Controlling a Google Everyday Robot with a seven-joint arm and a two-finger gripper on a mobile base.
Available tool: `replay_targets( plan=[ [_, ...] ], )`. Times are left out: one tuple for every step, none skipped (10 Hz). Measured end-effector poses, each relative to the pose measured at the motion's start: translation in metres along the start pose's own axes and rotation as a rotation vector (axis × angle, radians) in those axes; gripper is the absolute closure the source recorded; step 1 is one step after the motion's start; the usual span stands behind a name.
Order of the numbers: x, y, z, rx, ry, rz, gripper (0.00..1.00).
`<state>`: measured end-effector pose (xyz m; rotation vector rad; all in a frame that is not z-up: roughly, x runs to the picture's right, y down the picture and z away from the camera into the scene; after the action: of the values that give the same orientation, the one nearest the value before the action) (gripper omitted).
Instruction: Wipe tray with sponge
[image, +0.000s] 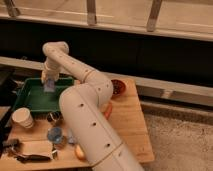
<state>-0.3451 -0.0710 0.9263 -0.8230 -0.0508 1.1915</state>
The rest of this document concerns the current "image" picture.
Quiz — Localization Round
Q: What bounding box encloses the green plastic tray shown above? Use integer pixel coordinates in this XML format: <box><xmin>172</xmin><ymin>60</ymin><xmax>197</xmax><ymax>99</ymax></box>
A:
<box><xmin>12</xmin><ymin>77</ymin><xmax>74</xmax><ymax>113</ymax></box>

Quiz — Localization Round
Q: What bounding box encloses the black handled tool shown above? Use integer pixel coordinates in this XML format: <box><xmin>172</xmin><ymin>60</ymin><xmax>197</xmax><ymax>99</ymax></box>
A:
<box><xmin>11</xmin><ymin>150</ymin><xmax>51</xmax><ymax>163</ymax></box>

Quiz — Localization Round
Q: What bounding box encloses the small dark metal cup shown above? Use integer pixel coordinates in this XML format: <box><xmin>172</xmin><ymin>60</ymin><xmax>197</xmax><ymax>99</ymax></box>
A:
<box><xmin>47</xmin><ymin>112</ymin><xmax>61</xmax><ymax>123</ymax></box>

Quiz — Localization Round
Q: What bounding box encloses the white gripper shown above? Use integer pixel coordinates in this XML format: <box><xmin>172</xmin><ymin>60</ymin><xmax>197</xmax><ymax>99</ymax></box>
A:
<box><xmin>41</xmin><ymin>63</ymin><xmax>59</xmax><ymax>83</ymax></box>

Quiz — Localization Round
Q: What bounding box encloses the yellow orange round fruit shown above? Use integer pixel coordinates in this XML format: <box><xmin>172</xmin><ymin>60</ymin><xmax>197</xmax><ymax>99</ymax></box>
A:
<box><xmin>74</xmin><ymin>145</ymin><xmax>86</xmax><ymax>160</ymax></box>

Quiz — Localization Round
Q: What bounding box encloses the white paper cup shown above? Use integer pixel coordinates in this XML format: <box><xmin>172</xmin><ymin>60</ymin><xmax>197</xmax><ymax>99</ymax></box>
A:
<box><xmin>12</xmin><ymin>107</ymin><xmax>34</xmax><ymax>128</ymax></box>

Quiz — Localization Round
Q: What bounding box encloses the blue plastic cup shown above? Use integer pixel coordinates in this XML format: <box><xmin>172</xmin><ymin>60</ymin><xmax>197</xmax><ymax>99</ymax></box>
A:
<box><xmin>47</xmin><ymin>127</ymin><xmax>63</xmax><ymax>144</ymax></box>

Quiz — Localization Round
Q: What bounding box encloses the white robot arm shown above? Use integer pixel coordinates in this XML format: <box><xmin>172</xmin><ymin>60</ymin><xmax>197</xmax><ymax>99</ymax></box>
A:
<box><xmin>42</xmin><ymin>42</ymin><xmax>144</xmax><ymax>171</ymax></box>

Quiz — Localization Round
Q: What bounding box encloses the orange carrot toy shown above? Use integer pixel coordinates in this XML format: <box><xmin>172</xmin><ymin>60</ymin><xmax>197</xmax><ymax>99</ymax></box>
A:
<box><xmin>103</xmin><ymin>102</ymin><xmax>113</xmax><ymax>119</ymax></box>

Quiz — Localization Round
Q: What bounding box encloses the red bowl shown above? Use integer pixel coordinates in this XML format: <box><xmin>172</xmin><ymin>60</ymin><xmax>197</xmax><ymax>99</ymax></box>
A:
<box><xmin>112</xmin><ymin>79</ymin><xmax>126</xmax><ymax>97</ymax></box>

